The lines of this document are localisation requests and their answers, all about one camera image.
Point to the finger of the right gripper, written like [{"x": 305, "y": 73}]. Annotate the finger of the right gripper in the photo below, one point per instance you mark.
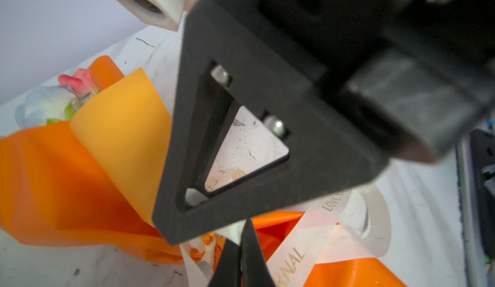
[{"x": 249, "y": 133}]

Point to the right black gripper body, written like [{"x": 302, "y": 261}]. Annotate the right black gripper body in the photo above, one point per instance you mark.
[{"x": 414, "y": 75}]

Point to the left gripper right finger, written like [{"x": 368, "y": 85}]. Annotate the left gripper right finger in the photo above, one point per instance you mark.
[{"x": 255, "y": 272}]

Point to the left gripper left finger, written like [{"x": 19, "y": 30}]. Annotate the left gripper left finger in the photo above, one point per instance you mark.
[{"x": 228, "y": 272}]

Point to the white string ribbon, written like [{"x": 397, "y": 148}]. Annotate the white string ribbon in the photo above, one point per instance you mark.
[{"x": 317, "y": 239}]

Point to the orange wrapping paper sheet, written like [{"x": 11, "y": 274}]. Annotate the orange wrapping paper sheet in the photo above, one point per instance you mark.
[{"x": 92, "y": 179}]

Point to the white fake rose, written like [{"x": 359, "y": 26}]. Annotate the white fake rose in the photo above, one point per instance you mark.
[{"x": 47, "y": 105}]

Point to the pink fake rose spray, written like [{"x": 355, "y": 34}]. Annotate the pink fake rose spray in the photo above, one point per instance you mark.
[{"x": 80, "y": 82}]

